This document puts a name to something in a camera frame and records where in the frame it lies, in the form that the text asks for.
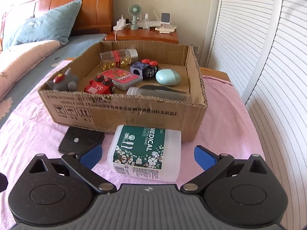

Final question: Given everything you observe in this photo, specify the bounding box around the black plate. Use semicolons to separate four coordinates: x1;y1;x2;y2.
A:
58;127;105;154

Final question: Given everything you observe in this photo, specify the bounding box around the red toy train block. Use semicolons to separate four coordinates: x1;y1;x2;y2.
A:
84;74;116;94

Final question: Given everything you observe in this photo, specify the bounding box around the grey shark figure toy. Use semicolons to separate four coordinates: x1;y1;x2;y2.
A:
46;68;79;91

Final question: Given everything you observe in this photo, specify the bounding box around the red card pack case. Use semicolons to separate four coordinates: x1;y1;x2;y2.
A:
102;67;143;90

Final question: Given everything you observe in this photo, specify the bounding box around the clear plastic jar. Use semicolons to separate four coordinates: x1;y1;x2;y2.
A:
126;85;190;102

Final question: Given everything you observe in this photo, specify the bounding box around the mint green oval case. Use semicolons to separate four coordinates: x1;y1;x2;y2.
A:
156;69;181;86

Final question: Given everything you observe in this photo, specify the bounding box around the yellow capsule bottle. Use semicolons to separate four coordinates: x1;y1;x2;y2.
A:
100;49;138;71

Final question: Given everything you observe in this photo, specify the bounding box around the black toy train block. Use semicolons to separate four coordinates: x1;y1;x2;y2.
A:
130;59;160;80

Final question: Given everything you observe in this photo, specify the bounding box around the pink table cloth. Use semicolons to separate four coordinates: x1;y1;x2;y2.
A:
1;73;263;229

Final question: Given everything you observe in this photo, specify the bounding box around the white green medical bottle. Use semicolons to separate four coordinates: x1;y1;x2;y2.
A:
107;125;182;182

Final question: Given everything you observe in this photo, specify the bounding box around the brown cardboard box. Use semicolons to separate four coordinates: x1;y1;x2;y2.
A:
39;40;208;141

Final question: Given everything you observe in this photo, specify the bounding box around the blue bed sheet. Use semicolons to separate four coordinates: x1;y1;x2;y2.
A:
1;34;106;125

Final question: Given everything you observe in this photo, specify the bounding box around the white louvered closet door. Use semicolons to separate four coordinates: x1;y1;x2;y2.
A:
205;0;306;229

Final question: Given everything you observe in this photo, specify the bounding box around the blue pillow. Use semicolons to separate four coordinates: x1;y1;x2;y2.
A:
3;0;82;49

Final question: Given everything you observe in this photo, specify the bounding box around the wooden nightstand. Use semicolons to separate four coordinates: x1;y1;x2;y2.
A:
105;28;179;44

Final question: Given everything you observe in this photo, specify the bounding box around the white power strip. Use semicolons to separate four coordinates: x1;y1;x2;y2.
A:
113;16;130;31

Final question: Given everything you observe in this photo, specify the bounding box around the wooden headboard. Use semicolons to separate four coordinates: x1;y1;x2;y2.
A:
0;0;117;51

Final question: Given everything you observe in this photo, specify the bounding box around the small spray bottle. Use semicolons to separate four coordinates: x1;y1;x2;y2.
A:
142;13;150;30

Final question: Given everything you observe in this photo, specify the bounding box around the small green desk fan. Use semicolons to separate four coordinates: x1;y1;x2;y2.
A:
128;4;142;30

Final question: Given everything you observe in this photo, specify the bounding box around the white wall socket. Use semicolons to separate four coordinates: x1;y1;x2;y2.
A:
191;44;199;55

